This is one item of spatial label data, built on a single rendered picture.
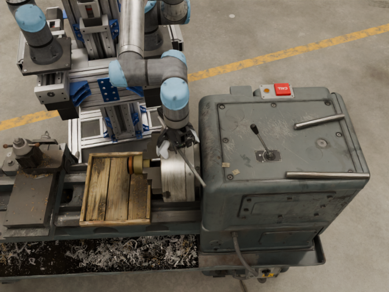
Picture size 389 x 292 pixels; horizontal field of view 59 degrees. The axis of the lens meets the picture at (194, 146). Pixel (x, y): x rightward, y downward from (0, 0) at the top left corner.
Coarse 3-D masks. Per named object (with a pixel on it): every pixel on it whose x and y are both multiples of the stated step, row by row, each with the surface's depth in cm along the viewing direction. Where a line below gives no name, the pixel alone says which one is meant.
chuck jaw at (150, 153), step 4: (152, 132) 140; (156, 132) 139; (152, 136) 138; (156, 136) 138; (152, 140) 138; (156, 140) 139; (148, 144) 139; (152, 144) 139; (148, 148) 139; (152, 148) 139; (144, 152) 140; (148, 152) 140; (152, 152) 140; (144, 156) 140; (148, 156) 140; (152, 156) 140; (156, 156) 141
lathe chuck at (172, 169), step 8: (168, 152) 129; (184, 152) 129; (160, 160) 128; (168, 160) 128; (176, 160) 128; (184, 160) 128; (160, 168) 128; (168, 168) 128; (176, 168) 128; (184, 168) 128; (168, 176) 128; (176, 176) 129; (184, 176) 129; (168, 184) 130; (176, 184) 130; (184, 184) 130; (176, 192) 132; (184, 192) 132; (168, 200) 137; (176, 200) 138; (184, 200) 138
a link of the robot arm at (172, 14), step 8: (152, 0) 119; (160, 0) 120; (168, 0) 120; (176, 0) 120; (184, 0) 120; (160, 8) 155; (168, 8) 140; (176, 8) 138; (184, 8) 152; (168, 16) 152; (176, 16) 152; (184, 16) 154; (168, 24) 161; (176, 24) 162
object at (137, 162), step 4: (128, 156) 142; (132, 156) 142; (136, 156) 141; (140, 156) 141; (128, 160) 140; (132, 160) 140; (136, 160) 140; (140, 160) 140; (144, 160) 141; (148, 160) 141; (128, 164) 140; (132, 164) 140; (136, 164) 139; (140, 164) 139; (144, 164) 140; (148, 164) 140; (128, 168) 140; (132, 168) 140; (136, 168) 139; (140, 168) 139; (128, 172) 141; (132, 172) 141; (136, 172) 140; (140, 172) 140
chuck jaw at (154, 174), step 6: (144, 168) 140; (150, 168) 140; (156, 168) 140; (144, 174) 138; (150, 174) 137; (156, 174) 137; (150, 180) 136; (156, 180) 135; (156, 186) 134; (156, 192) 135; (162, 192) 135; (168, 192) 133
